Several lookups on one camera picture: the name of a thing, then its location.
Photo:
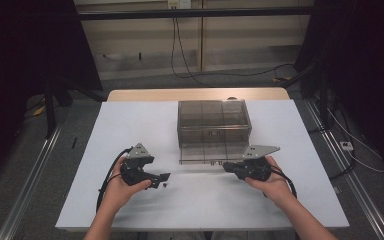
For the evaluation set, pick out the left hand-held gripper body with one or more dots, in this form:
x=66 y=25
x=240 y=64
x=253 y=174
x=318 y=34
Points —
x=135 y=171

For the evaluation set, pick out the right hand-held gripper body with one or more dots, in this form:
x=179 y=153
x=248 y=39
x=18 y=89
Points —
x=255 y=168

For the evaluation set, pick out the smoky transparent drawer cabinet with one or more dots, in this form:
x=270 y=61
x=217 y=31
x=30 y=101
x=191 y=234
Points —
x=200 y=113

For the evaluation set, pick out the person's left hand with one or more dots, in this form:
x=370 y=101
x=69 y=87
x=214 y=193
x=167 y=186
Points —
x=120 y=195

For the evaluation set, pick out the person's right hand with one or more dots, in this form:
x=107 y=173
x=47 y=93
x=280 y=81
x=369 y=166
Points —
x=275 y=190

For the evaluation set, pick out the black metal stand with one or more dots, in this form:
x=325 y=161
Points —
x=50 y=106

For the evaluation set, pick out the black horizontal metal bar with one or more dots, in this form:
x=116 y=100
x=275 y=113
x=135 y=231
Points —
x=196 y=13

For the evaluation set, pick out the black curtain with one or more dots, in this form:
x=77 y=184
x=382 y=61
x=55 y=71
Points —
x=20 y=50
x=363 y=50

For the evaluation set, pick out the metal floor rail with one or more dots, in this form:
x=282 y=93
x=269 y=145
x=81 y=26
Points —
x=353 y=186
x=30 y=186

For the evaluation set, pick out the white wall socket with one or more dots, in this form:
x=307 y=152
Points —
x=179 y=3

